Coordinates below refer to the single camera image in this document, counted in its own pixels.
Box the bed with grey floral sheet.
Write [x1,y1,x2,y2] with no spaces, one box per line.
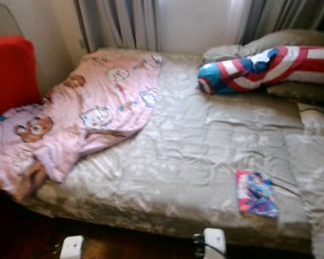
[16,47,324,254]

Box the plain grey pillow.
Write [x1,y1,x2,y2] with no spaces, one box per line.
[202,29,324,63]

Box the large red fabric cushion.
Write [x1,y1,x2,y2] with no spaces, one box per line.
[0,35,42,120]

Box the large grey floral pillow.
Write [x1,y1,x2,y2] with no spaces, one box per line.
[283,132,324,257]

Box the grey curtain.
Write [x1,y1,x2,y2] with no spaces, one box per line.
[75,0,164,52]
[238,0,324,45]

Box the colourful manga book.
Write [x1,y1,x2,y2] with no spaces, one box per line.
[235,169,280,218]

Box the pink cartoon bear blanket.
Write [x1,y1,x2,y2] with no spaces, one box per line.
[0,50,163,201]

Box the red white blue striped pillow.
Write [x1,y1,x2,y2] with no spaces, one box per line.
[197,45,324,96]

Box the small white pillow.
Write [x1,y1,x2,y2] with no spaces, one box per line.
[298,103,324,137]

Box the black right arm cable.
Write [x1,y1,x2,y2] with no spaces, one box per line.
[192,234,226,258]

